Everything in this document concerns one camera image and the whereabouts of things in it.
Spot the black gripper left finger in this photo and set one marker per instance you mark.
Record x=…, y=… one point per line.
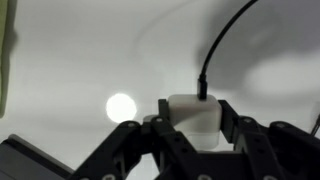
x=133, y=150

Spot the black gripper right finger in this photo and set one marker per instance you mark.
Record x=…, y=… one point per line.
x=273, y=150

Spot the white charger adapter block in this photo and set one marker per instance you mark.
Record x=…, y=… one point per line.
x=193, y=113

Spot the yellow green folded cloth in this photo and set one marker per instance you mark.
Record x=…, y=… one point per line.
x=3, y=50

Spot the white whiteboard with aluminium rail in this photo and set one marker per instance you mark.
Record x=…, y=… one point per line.
x=83, y=50

